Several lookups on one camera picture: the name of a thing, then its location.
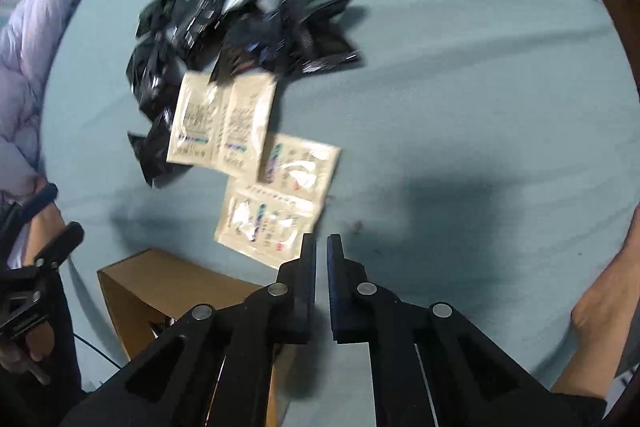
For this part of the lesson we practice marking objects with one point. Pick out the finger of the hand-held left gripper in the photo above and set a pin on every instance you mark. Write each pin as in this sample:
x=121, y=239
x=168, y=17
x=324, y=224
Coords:
x=65, y=239
x=46, y=196

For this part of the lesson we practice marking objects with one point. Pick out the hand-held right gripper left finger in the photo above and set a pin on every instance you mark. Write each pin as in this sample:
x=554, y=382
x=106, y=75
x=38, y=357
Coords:
x=307, y=267

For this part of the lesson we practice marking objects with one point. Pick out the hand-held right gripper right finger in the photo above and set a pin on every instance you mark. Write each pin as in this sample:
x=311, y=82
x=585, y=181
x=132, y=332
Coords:
x=336, y=267

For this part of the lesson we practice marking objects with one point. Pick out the beige double sachet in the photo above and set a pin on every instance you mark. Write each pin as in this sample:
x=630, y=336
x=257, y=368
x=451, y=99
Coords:
x=280, y=217
x=200, y=117

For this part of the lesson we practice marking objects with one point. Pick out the cardboard box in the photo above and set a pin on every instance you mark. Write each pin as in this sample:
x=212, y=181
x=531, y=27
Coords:
x=130, y=302

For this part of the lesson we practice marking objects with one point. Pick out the pile of black snack packets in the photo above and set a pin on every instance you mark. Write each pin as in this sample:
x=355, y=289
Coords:
x=250, y=37

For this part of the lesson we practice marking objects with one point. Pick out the person's left hand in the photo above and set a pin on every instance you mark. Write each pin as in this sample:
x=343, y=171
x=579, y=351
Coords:
x=35, y=347

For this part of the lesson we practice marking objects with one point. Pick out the teal bed sheet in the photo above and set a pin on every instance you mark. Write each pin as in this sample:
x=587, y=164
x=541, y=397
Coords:
x=450, y=107

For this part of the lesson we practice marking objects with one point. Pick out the dark blue shorts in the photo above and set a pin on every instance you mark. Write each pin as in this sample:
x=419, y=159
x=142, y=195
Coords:
x=580, y=409

